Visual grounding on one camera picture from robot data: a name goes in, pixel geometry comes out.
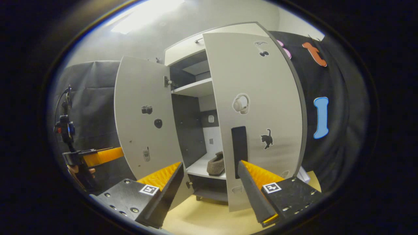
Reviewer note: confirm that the white cabinet door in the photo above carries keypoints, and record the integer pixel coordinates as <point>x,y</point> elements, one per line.
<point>261,85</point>
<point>137,98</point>

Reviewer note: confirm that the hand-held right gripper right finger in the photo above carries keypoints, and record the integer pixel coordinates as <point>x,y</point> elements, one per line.
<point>253,192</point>

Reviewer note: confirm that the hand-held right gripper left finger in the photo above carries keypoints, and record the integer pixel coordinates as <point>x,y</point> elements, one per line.
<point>166,192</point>

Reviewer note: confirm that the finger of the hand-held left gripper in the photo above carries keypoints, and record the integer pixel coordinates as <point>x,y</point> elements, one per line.
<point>104,156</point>

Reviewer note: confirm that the black backdrop cloth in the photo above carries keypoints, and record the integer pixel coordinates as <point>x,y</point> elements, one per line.
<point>343,98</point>
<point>94,98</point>

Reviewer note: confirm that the metal door hinge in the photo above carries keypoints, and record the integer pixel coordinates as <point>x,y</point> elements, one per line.
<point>169,81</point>

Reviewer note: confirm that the white box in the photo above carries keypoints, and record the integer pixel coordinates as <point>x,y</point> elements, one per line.
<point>303,175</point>

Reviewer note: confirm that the white and grey shoe cabinet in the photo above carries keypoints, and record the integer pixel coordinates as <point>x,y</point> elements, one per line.
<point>187,130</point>

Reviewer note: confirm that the brown felt shoe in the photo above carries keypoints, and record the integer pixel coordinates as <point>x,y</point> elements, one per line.
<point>216,166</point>

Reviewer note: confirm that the white cabinet shelf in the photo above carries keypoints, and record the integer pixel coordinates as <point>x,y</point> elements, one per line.
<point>196,88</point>

